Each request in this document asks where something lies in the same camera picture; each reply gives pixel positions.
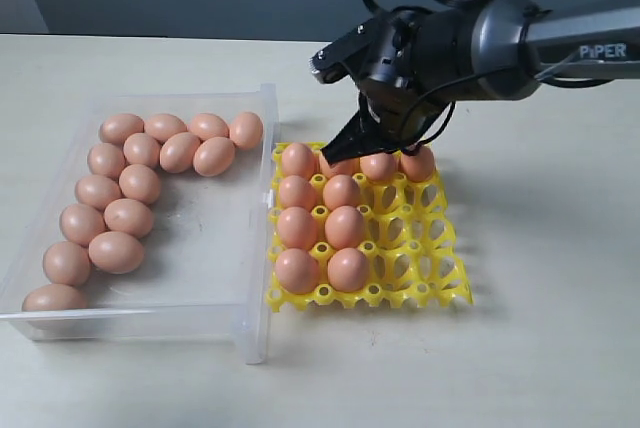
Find yellow plastic egg tray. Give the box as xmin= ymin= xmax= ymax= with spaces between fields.
xmin=267 ymin=143 xmax=472 ymax=311

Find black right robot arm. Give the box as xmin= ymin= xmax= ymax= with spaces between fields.
xmin=311 ymin=0 xmax=639 ymax=164

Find clear plastic bin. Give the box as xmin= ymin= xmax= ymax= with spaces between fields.
xmin=1 ymin=84 xmax=279 ymax=364

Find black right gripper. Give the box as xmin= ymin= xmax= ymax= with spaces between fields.
xmin=321 ymin=92 xmax=440 ymax=163

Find brown egg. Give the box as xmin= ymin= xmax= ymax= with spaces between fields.
xmin=319 ymin=155 xmax=357 ymax=179
xmin=324 ymin=206 xmax=365 ymax=250
xmin=42 ymin=241 xmax=91 ymax=287
xmin=87 ymin=143 xmax=126 ymax=180
xmin=193 ymin=137 xmax=235 ymax=177
xmin=22 ymin=284 xmax=88 ymax=312
xmin=276 ymin=207 xmax=317 ymax=251
xmin=278 ymin=175 xmax=317 ymax=211
xmin=281 ymin=142 xmax=316 ymax=180
xmin=104 ymin=198 xmax=154 ymax=239
xmin=159 ymin=132 xmax=200 ymax=173
xmin=123 ymin=133 xmax=160 ymax=169
xmin=98 ymin=113 xmax=144 ymax=145
xmin=359 ymin=153 xmax=397 ymax=183
xmin=327 ymin=247 xmax=369 ymax=292
xmin=229 ymin=111 xmax=263 ymax=150
xmin=399 ymin=145 xmax=436 ymax=183
xmin=119 ymin=164 xmax=161 ymax=205
xmin=322 ymin=174 xmax=361 ymax=210
xmin=88 ymin=231 xmax=145 ymax=274
xmin=59 ymin=203 xmax=106 ymax=247
xmin=274 ymin=248 xmax=321 ymax=295
xmin=74 ymin=174 xmax=122 ymax=211
xmin=188 ymin=113 xmax=229 ymax=141
xmin=144 ymin=113 xmax=187 ymax=144

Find black cable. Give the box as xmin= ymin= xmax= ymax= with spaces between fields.
xmin=360 ymin=0 xmax=640 ymax=157

